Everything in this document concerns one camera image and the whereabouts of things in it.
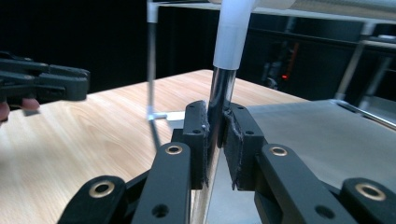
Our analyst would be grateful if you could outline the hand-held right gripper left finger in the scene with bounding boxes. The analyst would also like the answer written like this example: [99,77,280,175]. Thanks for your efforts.
[171,100,210,190]

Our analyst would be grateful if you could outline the black computer tower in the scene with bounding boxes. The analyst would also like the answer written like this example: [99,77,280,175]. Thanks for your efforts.
[262,40,302,91]

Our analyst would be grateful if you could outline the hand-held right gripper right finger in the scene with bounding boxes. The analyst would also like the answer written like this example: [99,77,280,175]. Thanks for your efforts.
[222,103,267,191]

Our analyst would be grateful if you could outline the white desk frame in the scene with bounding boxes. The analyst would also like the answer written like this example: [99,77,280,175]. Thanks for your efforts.
[334,21,396,108]

